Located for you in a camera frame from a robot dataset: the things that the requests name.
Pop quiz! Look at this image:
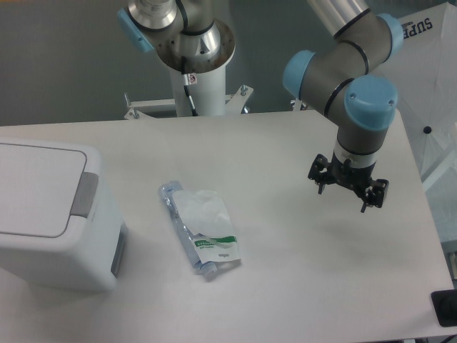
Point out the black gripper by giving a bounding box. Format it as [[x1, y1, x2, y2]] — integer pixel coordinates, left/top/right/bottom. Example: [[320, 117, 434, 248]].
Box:
[[308, 149, 389, 213]]

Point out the white push-lid trash can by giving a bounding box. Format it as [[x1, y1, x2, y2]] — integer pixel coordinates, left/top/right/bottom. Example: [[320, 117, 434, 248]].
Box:
[[1, 137, 128, 292]]

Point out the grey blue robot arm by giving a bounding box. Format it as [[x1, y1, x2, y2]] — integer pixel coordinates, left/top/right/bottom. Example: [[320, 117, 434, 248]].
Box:
[[117, 1, 403, 208]]

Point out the white superior umbrella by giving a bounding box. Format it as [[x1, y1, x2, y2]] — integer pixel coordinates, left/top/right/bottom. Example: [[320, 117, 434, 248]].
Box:
[[380, 2, 456, 189]]

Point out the crumpled white plastic package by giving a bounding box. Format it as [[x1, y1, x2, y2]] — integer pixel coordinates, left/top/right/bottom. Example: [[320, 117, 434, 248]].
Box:
[[159, 181, 241, 277]]

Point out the black device at table corner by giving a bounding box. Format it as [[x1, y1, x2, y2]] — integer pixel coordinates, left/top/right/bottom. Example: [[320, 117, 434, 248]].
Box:
[[431, 289, 456, 327]]

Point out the white metal base frame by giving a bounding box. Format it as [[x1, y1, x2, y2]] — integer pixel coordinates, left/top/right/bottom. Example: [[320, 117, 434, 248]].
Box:
[[123, 84, 308, 121]]

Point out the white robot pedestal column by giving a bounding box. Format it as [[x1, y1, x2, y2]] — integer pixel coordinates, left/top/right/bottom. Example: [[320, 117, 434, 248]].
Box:
[[167, 42, 236, 118]]

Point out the black cable on pedestal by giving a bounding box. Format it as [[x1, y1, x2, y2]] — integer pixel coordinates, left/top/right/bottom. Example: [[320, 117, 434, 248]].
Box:
[[181, 56, 199, 117]]

